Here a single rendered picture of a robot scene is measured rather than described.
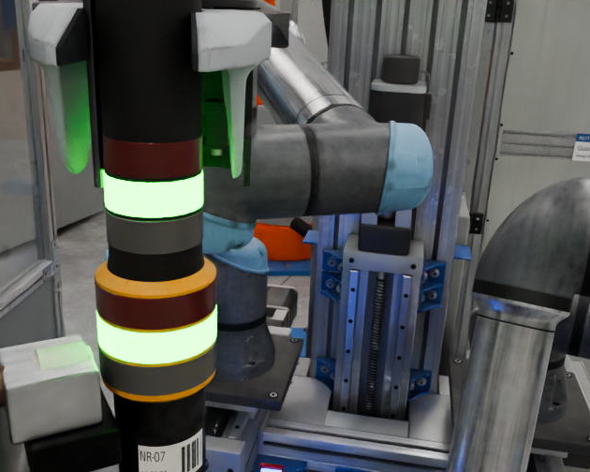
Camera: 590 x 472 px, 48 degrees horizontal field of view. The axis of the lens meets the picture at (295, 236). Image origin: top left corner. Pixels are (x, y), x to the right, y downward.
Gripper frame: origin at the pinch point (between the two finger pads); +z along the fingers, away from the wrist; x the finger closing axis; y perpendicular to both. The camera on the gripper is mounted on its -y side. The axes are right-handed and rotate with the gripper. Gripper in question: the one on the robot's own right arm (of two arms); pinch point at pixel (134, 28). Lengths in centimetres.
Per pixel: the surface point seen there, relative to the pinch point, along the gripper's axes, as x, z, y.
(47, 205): 47, -138, 50
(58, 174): 132, -437, 122
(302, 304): -34, -325, 165
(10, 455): 9.2, -10.0, 23.2
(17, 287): 50, -122, 64
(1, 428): 10.0, -11.0, 22.1
